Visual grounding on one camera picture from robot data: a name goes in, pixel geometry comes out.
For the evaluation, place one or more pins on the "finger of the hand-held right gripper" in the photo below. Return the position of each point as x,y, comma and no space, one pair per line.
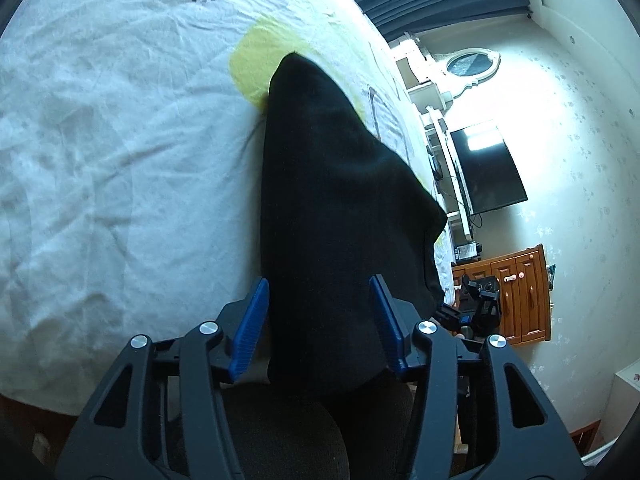
447,316

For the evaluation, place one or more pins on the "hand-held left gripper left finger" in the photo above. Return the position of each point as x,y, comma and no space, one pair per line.
247,332

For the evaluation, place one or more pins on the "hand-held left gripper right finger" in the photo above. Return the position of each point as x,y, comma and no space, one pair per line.
387,330

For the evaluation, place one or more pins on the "black pants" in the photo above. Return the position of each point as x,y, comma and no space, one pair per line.
340,210

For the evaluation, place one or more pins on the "orange wooden cabinet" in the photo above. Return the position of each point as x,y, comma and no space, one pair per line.
520,290

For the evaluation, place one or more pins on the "small black electronic box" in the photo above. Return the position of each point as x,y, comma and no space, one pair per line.
467,251

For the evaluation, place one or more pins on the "white television stand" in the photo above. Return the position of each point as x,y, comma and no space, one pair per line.
450,220

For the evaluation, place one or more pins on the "black flat-screen television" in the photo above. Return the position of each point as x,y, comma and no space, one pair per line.
487,170

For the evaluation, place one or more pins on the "black set-top box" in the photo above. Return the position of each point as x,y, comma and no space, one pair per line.
438,167

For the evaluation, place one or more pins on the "white box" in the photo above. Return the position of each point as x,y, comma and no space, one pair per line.
622,405

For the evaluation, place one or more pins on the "patterned white bed sheet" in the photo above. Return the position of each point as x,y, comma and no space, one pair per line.
125,160

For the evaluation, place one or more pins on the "white dressing table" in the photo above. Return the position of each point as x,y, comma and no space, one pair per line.
422,80

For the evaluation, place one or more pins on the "oval white-framed mirror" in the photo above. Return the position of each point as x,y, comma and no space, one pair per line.
467,64

